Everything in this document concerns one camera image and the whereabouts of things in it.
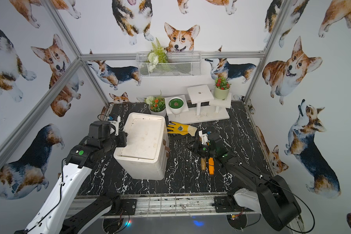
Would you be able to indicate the green fern white flower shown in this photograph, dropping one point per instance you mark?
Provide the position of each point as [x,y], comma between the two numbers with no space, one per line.
[157,55]

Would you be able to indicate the white tiered display stand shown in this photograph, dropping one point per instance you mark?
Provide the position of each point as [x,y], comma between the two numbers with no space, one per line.
[208,108]

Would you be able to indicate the green pot red flowers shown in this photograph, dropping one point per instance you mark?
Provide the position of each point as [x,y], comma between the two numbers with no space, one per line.
[222,88]

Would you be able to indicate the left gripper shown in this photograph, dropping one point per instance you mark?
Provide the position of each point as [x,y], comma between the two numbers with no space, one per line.
[120,139]

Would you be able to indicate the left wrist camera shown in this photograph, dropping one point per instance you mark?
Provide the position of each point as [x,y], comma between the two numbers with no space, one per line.
[114,124]

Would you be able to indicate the white pot orange flowers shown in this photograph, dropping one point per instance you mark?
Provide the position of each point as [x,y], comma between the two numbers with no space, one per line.
[156,105]

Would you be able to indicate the gold toy microphone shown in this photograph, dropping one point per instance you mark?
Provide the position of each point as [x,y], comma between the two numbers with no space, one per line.
[203,164]

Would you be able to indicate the white wire wall basket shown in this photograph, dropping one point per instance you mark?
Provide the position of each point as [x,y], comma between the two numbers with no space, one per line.
[181,64]

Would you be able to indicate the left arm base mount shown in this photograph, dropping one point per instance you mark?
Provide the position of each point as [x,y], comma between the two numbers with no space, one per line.
[123,207]

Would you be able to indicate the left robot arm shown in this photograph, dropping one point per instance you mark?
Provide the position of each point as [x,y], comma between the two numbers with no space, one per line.
[51,218]

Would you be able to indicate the white pot green moss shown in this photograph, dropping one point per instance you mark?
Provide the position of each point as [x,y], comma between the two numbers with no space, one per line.
[176,105]

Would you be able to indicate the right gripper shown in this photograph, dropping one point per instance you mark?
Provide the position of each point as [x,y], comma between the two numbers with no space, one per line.
[197,144]

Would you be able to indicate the white plastic drawer cabinet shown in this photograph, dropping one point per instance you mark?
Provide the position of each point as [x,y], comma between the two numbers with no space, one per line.
[147,149]

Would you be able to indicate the orange toy microphone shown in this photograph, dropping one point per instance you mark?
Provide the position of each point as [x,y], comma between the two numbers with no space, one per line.
[211,167]

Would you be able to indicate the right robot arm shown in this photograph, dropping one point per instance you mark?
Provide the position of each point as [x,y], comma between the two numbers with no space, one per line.
[268,195]

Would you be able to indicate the yellow work glove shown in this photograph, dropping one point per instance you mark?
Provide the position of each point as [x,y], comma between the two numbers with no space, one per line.
[181,129]

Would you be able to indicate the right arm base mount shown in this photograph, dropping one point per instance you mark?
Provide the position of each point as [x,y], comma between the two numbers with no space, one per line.
[226,204]

